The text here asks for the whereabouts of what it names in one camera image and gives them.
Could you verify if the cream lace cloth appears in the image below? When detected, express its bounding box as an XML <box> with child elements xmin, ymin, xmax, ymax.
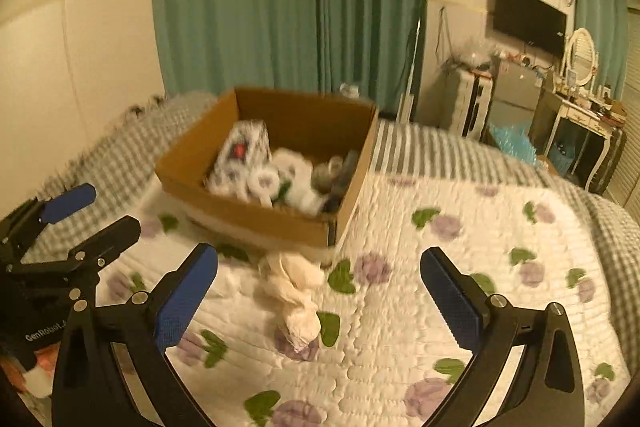
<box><xmin>258</xmin><ymin>251</ymin><xmax>326</xmax><ymax>352</ymax></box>

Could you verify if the white foam dumbbell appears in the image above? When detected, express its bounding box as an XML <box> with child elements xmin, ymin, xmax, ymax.
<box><xmin>283</xmin><ymin>166</ymin><xmax>328</xmax><ymax>216</ymax></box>

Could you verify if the operator hand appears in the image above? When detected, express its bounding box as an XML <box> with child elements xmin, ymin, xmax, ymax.
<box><xmin>1</xmin><ymin>343</ymin><xmax>60</xmax><ymax>399</ymax></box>

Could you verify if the white floral quilt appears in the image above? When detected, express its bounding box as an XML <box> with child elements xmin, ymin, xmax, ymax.
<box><xmin>19</xmin><ymin>171</ymin><xmax>632</xmax><ymax>427</ymax></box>

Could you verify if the patterned tissue pack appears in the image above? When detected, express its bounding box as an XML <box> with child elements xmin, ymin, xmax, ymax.
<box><xmin>206</xmin><ymin>120</ymin><xmax>271</xmax><ymax>200</ymax></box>

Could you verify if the blue plastic bag pile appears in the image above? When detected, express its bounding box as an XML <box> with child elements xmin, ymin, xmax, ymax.
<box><xmin>487</xmin><ymin>124</ymin><xmax>540</xmax><ymax>167</ymax></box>

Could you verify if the brown cardboard box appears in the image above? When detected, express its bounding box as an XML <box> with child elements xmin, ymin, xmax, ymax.
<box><xmin>155</xmin><ymin>88</ymin><xmax>378</xmax><ymax>256</ymax></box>

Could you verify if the white dressing table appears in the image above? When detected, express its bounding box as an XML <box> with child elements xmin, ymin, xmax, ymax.
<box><xmin>528</xmin><ymin>90</ymin><xmax>627</xmax><ymax>195</ymax></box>

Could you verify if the grey checkered bedsheet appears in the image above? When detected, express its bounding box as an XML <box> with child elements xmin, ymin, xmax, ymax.
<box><xmin>25</xmin><ymin>92</ymin><xmax>639</xmax><ymax>371</ymax></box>

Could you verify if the grey mini fridge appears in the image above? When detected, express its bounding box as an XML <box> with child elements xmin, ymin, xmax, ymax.
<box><xmin>488</xmin><ymin>58</ymin><xmax>542</xmax><ymax>133</ymax></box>

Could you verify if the white suitcase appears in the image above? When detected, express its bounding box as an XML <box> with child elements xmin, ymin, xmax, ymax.
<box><xmin>439</xmin><ymin>67</ymin><xmax>494</xmax><ymax>141</ymax></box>

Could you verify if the clear water jug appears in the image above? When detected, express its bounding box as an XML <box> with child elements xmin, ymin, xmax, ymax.
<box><xmin>338</xmin><ymin>82</ymin><xmax>360</xmax><ymax>100</ymax></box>

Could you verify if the white oval vanity mirror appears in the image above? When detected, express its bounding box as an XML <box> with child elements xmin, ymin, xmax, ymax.
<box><xmin>560</xmin><ymin>27</ymin><xmax>599</xmax><ymax>91</ymax></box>

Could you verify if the teal window curtain right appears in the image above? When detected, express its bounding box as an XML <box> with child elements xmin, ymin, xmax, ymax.
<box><xmin>574</xmin><ymin>0</ymin><xmax>628</xmax><ymax>100</ymax></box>

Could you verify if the black wall television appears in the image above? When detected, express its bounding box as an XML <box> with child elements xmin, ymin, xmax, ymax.
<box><xmin>492</xmin><ymin>0</ymin><xmax>567</xmax><ymax>58</ymax></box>

